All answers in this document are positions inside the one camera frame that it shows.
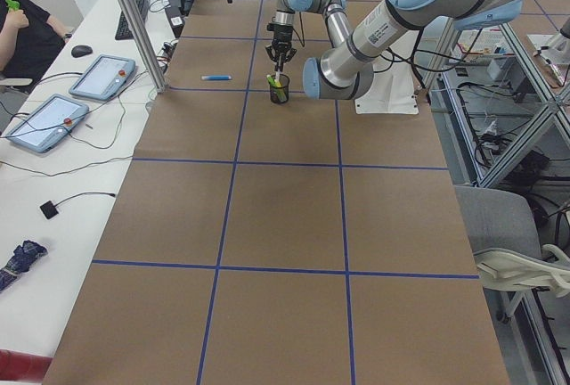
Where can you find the red marker pen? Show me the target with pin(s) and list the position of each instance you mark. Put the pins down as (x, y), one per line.
(278, 71)

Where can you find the green marker pen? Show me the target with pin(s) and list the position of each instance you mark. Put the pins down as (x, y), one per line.
(275, 92)

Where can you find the blue marker pen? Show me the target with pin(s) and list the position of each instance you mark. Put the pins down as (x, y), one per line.
(216, 77)

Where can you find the black mesh pen cup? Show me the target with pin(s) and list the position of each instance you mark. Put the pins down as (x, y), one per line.
(285, 88)

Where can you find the far teach pendant tablet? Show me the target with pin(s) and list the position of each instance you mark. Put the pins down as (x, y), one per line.
(104, 78)

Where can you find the teach pendant tablet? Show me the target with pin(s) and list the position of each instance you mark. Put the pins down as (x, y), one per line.
(104, 78)
(47, 125)

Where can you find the black computer mouse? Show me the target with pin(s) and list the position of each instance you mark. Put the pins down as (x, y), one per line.
(79, 51)

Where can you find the brown paper table cover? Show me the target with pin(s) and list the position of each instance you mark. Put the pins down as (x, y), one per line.
(255, 243)

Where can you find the seated person in black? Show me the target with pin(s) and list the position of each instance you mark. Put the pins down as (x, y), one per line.
(31, 40)

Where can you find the near teach pendant tablet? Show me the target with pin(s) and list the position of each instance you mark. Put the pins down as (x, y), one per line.
(47, 125)

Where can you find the small black square device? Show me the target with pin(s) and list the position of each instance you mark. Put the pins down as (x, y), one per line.
(49, 209)

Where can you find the grey office chair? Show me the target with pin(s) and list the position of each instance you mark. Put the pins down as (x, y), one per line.
(506, 246)

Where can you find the folded blue umbrella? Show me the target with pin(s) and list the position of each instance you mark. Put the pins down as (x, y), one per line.
(23, 257)

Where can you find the aluminium frame post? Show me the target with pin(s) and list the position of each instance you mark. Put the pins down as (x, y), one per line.
(143, 43)

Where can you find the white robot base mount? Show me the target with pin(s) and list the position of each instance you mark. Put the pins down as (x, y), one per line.
(393, 90)

